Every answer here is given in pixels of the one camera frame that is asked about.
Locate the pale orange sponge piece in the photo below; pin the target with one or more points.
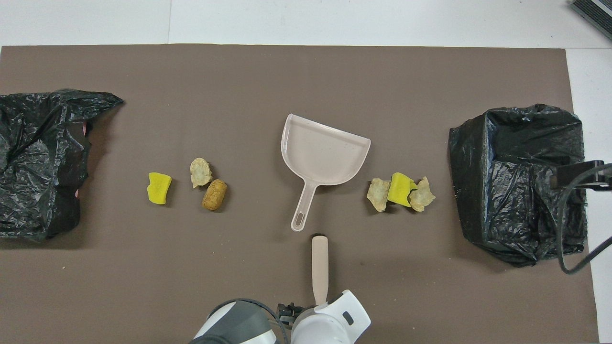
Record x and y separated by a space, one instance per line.
421 195

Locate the notched yellow sponge piece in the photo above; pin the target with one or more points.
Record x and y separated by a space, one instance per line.
158 188

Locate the beige brush with black bristles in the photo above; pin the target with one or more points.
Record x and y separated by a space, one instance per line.
320 267

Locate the brown sponge piece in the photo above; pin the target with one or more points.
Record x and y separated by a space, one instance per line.
214 195

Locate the box-shaped bin with black bag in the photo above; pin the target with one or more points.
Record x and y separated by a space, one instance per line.
516 191

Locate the grey ribbed object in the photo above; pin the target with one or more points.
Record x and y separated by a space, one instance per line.
597 12

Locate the beige plastic dustpan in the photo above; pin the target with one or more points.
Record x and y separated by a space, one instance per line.
325 153

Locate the crumpled black bag lined bin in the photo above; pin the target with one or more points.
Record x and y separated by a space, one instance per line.
38 162

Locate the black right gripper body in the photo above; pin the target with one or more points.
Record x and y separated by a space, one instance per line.
576 174

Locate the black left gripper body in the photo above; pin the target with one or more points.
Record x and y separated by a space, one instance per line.
289 313

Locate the pale greenish sponge piece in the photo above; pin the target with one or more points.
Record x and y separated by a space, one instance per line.
378 195

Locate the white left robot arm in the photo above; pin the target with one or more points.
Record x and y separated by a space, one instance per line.
330 325

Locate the yellow sponge with green scourer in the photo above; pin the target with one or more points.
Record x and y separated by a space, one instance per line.
404 181

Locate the brown table mat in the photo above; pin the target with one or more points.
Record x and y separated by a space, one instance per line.
191 286

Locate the pale beige sponge piece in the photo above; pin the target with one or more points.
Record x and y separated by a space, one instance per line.
201 172

